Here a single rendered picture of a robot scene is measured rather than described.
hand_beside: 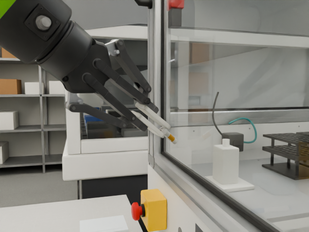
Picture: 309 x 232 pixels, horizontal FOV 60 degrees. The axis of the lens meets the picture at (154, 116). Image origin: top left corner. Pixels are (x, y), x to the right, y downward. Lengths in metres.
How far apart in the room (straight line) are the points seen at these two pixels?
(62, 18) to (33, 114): 4.15
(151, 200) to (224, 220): 0.26
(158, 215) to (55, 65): 0.40
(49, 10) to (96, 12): 0.75
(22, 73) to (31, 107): 0.52
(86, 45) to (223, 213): 0.28
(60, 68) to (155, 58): 0.35
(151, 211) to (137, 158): 0.51
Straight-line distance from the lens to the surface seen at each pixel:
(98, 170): 1.10
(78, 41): 0.36
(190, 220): 0.51
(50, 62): 0.36
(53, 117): 4.44
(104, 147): 1.07
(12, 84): 4.10
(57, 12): 0.35
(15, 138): 4.57
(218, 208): 0.40
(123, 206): 0.96
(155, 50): 0.67
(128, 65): 0.42
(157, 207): 0.62
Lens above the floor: 1.15
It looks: 6 degrees down
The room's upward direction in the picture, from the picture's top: straight up
